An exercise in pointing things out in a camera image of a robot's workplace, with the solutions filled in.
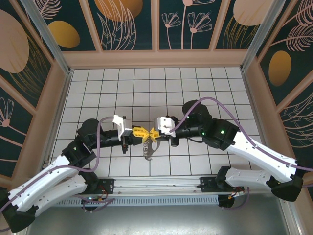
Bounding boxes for orange wire connector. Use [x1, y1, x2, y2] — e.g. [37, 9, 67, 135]
[228, 190, 246, 199]

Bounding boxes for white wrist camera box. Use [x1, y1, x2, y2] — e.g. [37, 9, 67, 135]
[112, 114, 134, 141]
[153, 116, 179, 136]

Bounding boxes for grey metal sheet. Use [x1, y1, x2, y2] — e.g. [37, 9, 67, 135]
[24, 205, 294, 235]

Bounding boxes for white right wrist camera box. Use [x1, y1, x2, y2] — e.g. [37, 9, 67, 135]
[153, 116, 179, 136]

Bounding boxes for grey slotted cable duct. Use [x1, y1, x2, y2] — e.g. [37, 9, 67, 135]
[56, 195, 220, 207]

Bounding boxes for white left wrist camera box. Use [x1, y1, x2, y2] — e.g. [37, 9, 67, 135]
[112, 114, 134, 141]

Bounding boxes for aluminium frame post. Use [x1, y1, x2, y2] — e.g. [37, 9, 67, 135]
[239, 0, 286, 71]
[21, 0, 74, 75]

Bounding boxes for small circuit board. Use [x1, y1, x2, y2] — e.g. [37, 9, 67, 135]
[81, 195, 106, 204]

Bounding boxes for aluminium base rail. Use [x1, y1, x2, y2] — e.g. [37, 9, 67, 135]
[44, 174, 289, 196]

